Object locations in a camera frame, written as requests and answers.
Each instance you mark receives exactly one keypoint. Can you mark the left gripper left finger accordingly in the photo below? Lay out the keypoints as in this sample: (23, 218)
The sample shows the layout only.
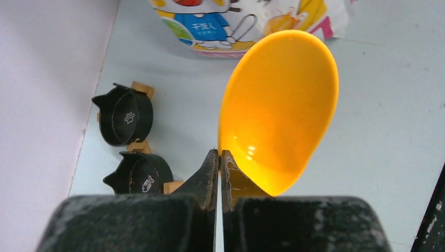
(202, 185)

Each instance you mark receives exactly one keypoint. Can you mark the black cat bowl paw print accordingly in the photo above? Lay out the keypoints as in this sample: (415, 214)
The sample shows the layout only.
(125, 115)

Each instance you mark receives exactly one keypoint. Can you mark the black cat bowl fish print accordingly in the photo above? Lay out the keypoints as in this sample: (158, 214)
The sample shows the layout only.
(142, 172)

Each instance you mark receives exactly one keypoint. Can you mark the orange plastic scoop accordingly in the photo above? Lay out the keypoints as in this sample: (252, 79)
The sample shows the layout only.
(277, 106)

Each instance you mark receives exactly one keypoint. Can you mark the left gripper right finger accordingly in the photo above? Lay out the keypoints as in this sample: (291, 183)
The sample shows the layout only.
(235, 183)

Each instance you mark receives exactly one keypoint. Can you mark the pet food bag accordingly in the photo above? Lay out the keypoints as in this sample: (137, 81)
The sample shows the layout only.
(227, 29)

